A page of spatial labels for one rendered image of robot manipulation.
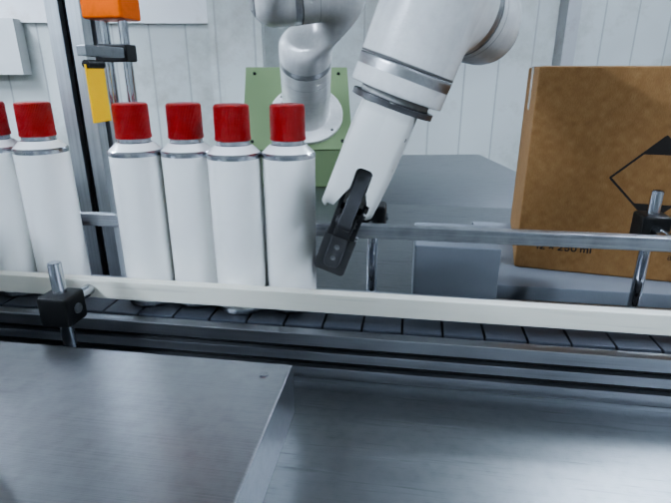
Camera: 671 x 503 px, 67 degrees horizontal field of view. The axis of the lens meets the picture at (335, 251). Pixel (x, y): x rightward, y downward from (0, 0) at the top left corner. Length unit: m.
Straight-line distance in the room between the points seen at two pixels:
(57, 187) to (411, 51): 0.37
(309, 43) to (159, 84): 2.43
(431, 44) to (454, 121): 3.14
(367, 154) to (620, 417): 0.32
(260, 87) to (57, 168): 0.92
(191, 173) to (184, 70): 2.99
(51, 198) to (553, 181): 0.60
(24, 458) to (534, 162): 0.63
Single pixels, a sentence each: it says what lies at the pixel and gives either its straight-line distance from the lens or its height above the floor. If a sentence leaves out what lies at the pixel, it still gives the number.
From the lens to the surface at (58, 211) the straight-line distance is 0.59.
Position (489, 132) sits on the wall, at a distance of 3.65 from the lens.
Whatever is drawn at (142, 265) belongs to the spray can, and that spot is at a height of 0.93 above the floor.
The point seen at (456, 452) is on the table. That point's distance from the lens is 0.44.
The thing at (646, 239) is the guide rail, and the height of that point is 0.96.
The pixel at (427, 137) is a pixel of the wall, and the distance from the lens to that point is 3.53.
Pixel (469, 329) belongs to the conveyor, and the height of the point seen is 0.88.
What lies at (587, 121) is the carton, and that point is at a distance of 0.73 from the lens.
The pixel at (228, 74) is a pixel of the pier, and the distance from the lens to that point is 3.18.
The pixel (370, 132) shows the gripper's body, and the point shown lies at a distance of 0.42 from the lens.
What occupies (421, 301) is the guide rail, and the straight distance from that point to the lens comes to 0.47.
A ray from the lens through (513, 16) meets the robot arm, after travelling 0.52.
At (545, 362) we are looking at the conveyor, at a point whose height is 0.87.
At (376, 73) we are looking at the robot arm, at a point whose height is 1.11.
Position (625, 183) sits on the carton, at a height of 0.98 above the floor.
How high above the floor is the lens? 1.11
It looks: 20 degrees down
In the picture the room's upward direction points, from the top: straight up
